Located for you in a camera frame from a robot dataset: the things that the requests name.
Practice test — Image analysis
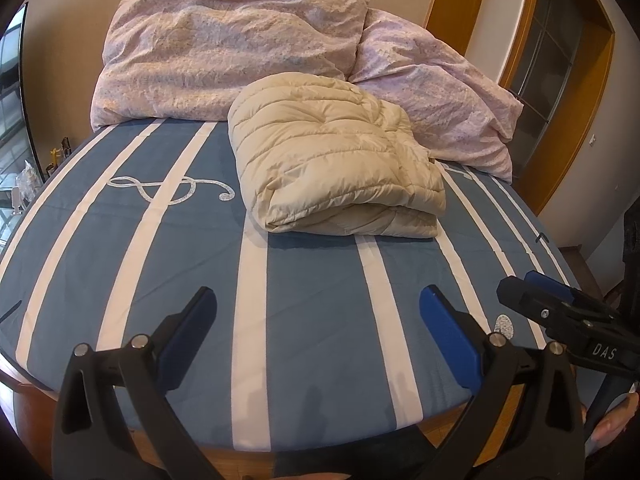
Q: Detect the cream puffer jacket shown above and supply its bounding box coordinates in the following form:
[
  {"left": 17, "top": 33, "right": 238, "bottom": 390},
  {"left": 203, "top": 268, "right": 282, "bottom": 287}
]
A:
[{"left": 227, "top": 72, "right": 447, "bottom": 238}]

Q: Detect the glass table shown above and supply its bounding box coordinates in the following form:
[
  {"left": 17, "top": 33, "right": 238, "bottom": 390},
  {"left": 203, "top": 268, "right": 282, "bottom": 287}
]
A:
[{"left": 0, "top": 170, "right": 31, "bottom": 246}]

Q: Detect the curved black monitor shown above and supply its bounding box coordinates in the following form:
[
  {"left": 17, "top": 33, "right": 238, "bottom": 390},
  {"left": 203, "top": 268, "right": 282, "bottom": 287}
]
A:
[{"left": 0, "top": 2, "right": 40, "bottom": 171}]

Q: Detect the pink floral duvet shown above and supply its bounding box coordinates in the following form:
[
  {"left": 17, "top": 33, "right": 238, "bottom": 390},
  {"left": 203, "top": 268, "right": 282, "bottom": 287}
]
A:
[{"left": 90, "top": 0, "right": 371, "bottom": 131}]

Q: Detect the wooden door frame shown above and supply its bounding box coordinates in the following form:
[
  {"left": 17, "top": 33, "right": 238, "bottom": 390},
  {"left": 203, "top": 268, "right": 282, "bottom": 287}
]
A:
[{"left": 500, "top": 0, "right": 616, "bottom": 216}]

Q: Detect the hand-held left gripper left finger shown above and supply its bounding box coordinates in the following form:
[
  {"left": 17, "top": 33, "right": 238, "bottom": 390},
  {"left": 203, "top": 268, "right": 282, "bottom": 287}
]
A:
[{"left": 51, "top": 286, "right": 221, "bottom": 480}]

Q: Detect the pink floral pillow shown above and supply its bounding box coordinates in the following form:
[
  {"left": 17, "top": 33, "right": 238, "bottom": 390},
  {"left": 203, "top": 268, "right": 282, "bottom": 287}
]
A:
[{"left": 350, "top": 7, "right": 523, "bottom": 183}]

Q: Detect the frosted glass door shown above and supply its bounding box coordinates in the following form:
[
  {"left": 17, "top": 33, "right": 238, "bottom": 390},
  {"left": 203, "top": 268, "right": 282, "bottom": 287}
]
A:
[{"left": 505, "top": 7, "right": 573, "bottom": 176}]

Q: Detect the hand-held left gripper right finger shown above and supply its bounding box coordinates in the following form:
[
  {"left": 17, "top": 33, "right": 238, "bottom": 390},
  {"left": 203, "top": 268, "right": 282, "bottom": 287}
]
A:
[{"left": 419, "top": 285, "right": 586, "bottom": 480}]

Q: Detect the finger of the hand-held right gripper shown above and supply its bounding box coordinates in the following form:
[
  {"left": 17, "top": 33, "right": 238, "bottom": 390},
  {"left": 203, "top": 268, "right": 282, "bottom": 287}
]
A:
[
  {"left": 524, "top": 270, "right": 608, "bottom": 307},
  {"left": 496, "top": 276, "right": 621, "bottom": 342}
]

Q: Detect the person's right hand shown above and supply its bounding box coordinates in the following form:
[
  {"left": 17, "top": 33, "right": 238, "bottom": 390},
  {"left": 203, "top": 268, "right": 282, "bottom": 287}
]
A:
[{"left": 582, "top": 394, "right": 640, "bottom": 455}]

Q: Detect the clear plastic bag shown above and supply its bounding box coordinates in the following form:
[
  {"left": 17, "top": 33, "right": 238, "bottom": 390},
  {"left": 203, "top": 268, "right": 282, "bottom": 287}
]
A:
[{"left": 10, "top": 160, "right": 43, "bottom": 211}]

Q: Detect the wooden wall panel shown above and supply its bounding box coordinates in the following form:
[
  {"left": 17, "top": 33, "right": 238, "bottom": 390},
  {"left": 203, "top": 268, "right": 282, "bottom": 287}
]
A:
[{"left": 425, "top": 0, "right": 543, "bottom": 91}]

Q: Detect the bed with blue striped sheet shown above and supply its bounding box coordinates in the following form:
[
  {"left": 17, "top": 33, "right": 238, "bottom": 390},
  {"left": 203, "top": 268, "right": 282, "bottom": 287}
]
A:
[{"left": 0, "top": 117, "right": 588, "bottom": 480}]

